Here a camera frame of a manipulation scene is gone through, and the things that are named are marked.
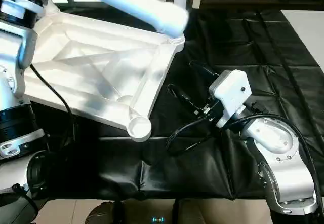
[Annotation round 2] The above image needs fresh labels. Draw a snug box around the white plastic table top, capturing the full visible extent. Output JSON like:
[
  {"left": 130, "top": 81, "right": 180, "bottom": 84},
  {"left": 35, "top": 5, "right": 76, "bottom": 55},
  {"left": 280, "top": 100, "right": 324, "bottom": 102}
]
[{"left": 23, "top": 9, "right": 186, "bottom": 143}]

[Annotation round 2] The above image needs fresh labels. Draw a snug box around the black mat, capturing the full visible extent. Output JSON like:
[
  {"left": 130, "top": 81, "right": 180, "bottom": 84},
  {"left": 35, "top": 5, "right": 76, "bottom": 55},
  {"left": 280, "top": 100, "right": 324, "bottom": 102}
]
[{"left": 20, "top": 4, "right": 324, "bottom": 202}]

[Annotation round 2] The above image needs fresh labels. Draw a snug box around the grey right robot foot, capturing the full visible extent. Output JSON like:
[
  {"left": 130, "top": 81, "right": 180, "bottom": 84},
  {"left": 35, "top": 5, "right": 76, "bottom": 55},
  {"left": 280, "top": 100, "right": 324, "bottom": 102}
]
[{"left": 172, "top": 199, "right": 211, "bottom": 224}]

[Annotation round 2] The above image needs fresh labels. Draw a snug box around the grey robot foot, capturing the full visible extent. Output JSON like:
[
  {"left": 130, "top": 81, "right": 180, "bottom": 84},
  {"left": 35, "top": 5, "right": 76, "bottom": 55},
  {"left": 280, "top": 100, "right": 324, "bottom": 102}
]
[
  {"left": 172, "top": 199, "right": 211, "bottom": 224},
  {"left": 84, "top": 201, "right": 125, "bottom": 224}
]

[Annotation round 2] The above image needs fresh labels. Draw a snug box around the grey left robot foot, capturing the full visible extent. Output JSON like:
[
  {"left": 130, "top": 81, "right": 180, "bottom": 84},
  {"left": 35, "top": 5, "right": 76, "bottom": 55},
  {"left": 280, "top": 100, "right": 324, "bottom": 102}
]
[{"left": 84, "top": 201, "right": 125, "bottom": 224}]

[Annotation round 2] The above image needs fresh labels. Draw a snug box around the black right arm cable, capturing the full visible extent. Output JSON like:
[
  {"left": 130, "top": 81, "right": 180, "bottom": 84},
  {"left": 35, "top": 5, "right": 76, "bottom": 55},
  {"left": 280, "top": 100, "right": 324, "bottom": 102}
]
[{"left": 165, "top": 102, "right": 322, "bottom": 204}]

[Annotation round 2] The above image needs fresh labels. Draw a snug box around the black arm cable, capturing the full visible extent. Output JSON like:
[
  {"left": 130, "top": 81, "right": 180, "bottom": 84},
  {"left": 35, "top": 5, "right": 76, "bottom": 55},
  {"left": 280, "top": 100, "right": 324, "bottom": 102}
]
[
  {"left": 28, "top": 64, "right": 79, "bottom": 148},
  {"left": 165, "top": 102, "right": 322, "bottom": 204}
]

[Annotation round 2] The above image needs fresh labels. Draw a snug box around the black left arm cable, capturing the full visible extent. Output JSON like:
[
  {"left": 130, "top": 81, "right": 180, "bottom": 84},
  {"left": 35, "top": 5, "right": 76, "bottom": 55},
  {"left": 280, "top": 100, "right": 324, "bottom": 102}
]
[{"left": 28, "top": 64, "right": 79, "bottom": 148}]

